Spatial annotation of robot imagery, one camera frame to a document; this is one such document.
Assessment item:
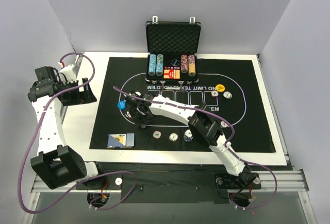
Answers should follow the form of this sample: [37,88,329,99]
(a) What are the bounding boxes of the purple and orange chip row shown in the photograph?
[188,55,196,77]

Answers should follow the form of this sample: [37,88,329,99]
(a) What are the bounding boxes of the black dealer button in case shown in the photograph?
[171,59,180,66]

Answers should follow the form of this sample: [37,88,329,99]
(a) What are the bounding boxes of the black poker felt mat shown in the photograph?
[90,58,275,153]

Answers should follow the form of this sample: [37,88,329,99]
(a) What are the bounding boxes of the black aluminium poker case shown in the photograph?
[145,16,202,85]

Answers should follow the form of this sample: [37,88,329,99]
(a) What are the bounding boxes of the red chip stack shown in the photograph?
[153,131,161,139]

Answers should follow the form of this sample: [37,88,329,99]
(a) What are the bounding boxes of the aluminium front rail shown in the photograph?
[31,170,309,193]

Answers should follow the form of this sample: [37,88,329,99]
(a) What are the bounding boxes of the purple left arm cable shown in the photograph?
[18,53,138,213]

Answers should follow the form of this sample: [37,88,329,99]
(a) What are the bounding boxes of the grey chip stack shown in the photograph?
[169,133,178,142]

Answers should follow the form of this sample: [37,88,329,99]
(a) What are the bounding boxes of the red playing card box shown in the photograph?
[163,66,180,79]

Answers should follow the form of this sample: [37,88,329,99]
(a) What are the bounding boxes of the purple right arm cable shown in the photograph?
[112,85,279,211]

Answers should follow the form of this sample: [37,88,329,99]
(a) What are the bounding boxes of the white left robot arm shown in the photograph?
[28,64,106,189]

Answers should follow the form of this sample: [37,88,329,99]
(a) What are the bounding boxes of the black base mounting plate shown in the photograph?
[76,163,261,204]

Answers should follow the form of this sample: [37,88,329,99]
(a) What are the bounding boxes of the yellow big blind button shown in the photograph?
[216,84,225,93]

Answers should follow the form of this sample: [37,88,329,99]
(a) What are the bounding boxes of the blue small blind button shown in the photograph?
[117,100,126,110]

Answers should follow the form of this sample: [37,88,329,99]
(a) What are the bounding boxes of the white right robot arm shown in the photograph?
[124,92,256,187]

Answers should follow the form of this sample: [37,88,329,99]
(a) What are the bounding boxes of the blue chip stack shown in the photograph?
[183,129,193,142]

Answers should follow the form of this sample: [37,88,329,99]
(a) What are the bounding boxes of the light blue chip row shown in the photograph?
[148,54,157,76]

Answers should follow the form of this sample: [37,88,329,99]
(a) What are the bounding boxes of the blue playing card deck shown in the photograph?
[107,133,135,149]

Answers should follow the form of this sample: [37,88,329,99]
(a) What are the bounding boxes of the green grey chip row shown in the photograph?
[156,54,164,76]

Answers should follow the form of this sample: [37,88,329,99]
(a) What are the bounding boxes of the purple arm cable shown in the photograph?
[18,53,138,213]
[112,85,279,211]

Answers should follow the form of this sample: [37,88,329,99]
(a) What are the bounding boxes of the dark red chip row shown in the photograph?
[180,55,188,74]

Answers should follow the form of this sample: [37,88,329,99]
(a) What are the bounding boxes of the red chips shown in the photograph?
[125,111,132,119]

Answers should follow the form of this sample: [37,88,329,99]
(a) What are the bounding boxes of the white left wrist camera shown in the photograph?
[58,53,82,82]

